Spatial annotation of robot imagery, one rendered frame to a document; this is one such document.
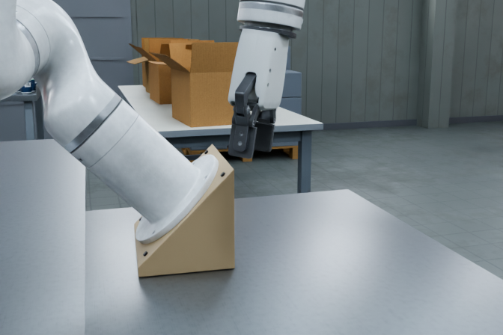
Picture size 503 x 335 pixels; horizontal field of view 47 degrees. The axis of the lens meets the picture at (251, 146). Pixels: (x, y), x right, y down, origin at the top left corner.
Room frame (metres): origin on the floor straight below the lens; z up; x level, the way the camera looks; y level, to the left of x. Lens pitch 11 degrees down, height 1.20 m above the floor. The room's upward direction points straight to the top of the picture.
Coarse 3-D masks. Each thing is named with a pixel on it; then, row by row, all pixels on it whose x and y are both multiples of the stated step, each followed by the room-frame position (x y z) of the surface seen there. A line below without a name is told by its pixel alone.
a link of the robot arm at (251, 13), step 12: (240, 12) 0.75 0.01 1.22; (252, 12) 0.73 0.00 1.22; (264, 12) 0.72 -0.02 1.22; (276, 12) 0.72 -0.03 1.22; (288, 12) 0.73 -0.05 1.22; (300, 12) 0.74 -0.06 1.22; (252, 24) 0.74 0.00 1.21; (264, 24) 0.73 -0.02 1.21; (276, 24) 0.73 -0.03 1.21; (288, 24) 0.73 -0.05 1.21; (300, 24) 0.75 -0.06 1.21
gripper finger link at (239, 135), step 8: (248, 112) 0.69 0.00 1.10; (240, 120) 0.70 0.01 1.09; (248, 120) 0.69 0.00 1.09; (232, 128) 0.71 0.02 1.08; (240, 128) 0.70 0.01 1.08; (248, 128) 0.70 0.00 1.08; (256, 128) 0.70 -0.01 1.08; (232, 136) 0.71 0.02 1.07; (240, 136) 0.70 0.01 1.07; (248, 136) 0.70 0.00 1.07; (232, 144) 0.71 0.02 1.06; (240, 144) 0.70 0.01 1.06; (248, 144) 0.70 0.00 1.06; (232, 152) 0.71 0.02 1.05; (240, 152) 0.70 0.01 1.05; (248, 152) 0.70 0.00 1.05
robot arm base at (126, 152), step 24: (120, 120) 0.87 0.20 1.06; (144, 120) 0.92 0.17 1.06; (96, 144) 0.85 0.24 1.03; (120, 144) 0.86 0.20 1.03; (144, 144) 0.88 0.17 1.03; (168, 144) 0.92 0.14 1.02; (96, 168) 0.87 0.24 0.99; (120, 168) 0.86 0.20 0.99; (144, 168) 0.87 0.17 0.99; (168, 168) 0.89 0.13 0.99; (192, 168) 0.92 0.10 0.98; (216, 168) 0.91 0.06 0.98; (120, 192) 0.88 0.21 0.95; (144, 192) 0.87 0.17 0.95; (168, 192) 0.88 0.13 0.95; (192, 192) 0.88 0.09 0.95; (144, 216) 0.90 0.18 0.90; (168, 216) 0.87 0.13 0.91; (144, 240) 0.87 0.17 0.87
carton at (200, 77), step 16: (176, 48) 2.88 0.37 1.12; (192, 48) 2.50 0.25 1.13; (208, 48) 2.53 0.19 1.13; (224, 48) 2.56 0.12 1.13; (176, 64) 2.58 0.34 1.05; (192, 64) 2.52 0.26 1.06; (208, 64) 2.54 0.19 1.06; (224, 64) 2.57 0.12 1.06; (176, 80) 2.74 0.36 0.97; (192, 80) 2.52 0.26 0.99; (208, 80) 2.55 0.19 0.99; (224, 80) 2.58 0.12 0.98; (176, 96) 2.75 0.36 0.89; (192, 96) 2.52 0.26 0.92; (208, 96) 2.55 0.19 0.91; (224, 96) 2.58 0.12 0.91; (176, 112) 2.75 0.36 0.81; (192, 112) 2.52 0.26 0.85; (208, 112) 2.55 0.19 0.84; (224, 112) 2.58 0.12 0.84
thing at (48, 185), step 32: (0, 160) 1.64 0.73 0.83; (32, 160) 1.64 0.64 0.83; (64, 160) 1.64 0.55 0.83; (0, 192) 1.29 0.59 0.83; (32, 192) 1.29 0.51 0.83; (64, 192) 1.29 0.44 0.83; (0, 224) 1.07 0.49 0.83; (32, 224) 1.07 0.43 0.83; (64, 224) 1.07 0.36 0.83; (0, 256) 0.90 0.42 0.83; (32, 256) 0.90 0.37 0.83; (64, 256) 0.90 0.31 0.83; (0, 288) 0.78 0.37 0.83; (32, 288) 0.78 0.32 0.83; (64, 288) 0.78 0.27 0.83; (0, 320) 0.69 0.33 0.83; (32, 320) 0.69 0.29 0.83; (64, 320) 0.69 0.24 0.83
